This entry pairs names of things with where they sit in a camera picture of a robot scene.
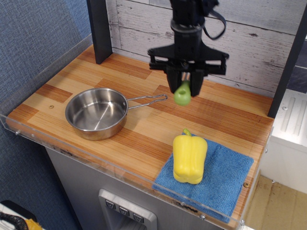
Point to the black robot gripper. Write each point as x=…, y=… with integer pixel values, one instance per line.
x=187, y=54

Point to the grey spatula green handle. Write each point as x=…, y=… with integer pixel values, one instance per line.
x=182, y=95

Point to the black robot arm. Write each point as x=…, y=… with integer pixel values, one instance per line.
x=192, y=12

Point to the stainless steel pan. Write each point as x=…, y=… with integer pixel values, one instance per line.
x=100, y=113

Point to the yellow toy bell pepper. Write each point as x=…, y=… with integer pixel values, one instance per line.
x=189, y=154

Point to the blue folded cloth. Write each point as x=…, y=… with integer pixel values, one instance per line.
x=216, y=195

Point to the white toy sink unit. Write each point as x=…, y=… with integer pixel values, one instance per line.
x=285, y=157

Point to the grey toy fridge cabinet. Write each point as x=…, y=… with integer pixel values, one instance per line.
x=106, y=197

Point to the clear acrylic table guard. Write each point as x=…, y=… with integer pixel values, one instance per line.
x=138, y=153

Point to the black and yellow bag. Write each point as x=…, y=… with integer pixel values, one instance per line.
x=15, y=217

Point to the dark right vertical post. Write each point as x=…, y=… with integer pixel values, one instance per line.
x=290, y=64

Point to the dark vertical post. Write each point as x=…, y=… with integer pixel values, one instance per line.
x=290, y=64
x=99, y=24

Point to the dark left vertical post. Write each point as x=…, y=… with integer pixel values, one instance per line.
x=99, y=24

